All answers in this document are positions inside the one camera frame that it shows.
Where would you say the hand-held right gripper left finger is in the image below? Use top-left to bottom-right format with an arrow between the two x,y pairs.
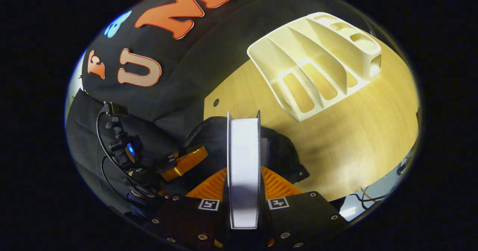
149,167 -> 229,250

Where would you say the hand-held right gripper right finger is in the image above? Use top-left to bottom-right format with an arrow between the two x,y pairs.
261,165 -> 350,249

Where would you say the book with portrait cover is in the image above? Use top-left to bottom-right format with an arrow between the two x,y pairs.
226,110 -> 261,230

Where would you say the black schoolbag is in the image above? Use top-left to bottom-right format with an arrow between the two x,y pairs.
182,116 -> 310,203

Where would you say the white bookshelf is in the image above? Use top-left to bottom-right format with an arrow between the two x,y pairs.
247,12 -> 382,122

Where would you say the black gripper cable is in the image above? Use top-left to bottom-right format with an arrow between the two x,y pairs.
96,107 -> 153,198

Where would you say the black floor cable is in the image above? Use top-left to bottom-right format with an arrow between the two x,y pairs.
349,186 -> 391,204

